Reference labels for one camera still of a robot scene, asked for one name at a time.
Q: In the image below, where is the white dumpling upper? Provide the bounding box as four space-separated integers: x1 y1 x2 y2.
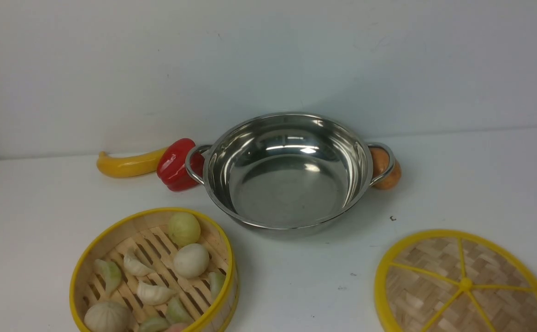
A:
123 248 156 277

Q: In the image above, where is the yellow banana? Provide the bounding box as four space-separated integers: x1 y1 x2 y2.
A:
96 148 167 178

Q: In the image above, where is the yellow rimmed bamboo steamer basket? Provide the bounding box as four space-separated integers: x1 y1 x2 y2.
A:
70 207 239 332

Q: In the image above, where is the red bell pepper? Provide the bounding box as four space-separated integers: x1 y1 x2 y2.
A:
156 138 199 192

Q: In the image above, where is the green dumpling lower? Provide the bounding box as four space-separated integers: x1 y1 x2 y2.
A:
165 296 193 326

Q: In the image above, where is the green round bun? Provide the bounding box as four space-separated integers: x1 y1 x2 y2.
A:
167 212 201 247

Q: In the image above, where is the white round bun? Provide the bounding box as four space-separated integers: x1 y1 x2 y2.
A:
173 243 211 279

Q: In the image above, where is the stainless steel pot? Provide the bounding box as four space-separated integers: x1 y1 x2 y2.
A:
185 112 397 235

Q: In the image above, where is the brown potato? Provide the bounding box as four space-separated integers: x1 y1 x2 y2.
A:
369 147 402 190

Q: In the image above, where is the white dumpling lower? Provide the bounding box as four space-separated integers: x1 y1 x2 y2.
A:
137 281 177 306

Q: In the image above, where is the yellow rimmed woven steamer lid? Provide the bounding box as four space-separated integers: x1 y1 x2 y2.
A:
374 230 537 332

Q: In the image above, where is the white dumpling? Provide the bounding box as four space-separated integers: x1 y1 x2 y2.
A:
123 248 156 277
137 281 177 306

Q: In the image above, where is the green dumpling bottom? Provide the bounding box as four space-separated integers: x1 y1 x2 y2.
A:
138 316 171 332

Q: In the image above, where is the green dumpling right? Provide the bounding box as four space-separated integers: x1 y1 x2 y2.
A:
208 271 226 300

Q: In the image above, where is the white pleated bun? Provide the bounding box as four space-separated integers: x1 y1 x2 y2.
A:
83 301 130 332

